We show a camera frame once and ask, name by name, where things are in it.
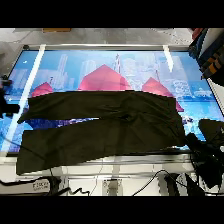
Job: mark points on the dark green pants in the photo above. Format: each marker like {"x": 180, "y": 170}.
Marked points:
{"x": 100, "y": 133}

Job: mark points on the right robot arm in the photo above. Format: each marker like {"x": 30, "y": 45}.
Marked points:
{"x": 206, "y": 160}

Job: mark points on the heap of clothes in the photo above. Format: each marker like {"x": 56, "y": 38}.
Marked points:
{"x": 211, "y": 56}

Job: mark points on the black garment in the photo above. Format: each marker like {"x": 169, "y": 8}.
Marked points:
{"x": 213, "y": 128}

